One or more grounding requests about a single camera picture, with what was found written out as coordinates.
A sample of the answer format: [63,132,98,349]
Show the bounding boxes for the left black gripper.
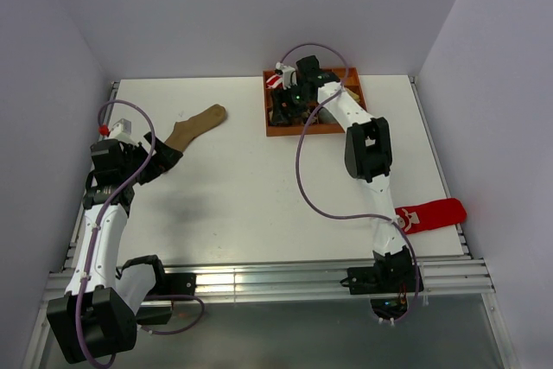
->
[120,132,181,185]

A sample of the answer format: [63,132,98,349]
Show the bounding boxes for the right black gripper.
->
[270,84,313,126]

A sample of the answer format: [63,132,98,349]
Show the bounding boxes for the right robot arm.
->
[266,55,420,291]

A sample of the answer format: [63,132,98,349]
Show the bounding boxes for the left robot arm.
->
[47,133,182,364]

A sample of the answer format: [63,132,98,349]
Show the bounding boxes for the red white striped rolled sock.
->
[266,74,283,89]

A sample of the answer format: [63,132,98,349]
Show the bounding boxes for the brown sock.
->
[164,104,226,152]

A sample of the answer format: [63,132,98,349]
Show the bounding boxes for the orange compartment tray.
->
[263,67,367,137]

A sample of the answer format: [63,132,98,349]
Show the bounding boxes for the yellow rolled sock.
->
[346,89,360,103]

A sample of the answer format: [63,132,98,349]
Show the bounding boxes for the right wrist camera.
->
[275,62,296,89]

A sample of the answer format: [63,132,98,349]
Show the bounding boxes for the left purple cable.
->
[75,99,207,368]

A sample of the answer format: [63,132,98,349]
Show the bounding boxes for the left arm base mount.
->
[137,273,196,326]

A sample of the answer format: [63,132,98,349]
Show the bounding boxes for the aluminium frame rail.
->
[41,256,496,308]

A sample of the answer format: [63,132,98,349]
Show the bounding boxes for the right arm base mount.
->
[340,264,424,321]

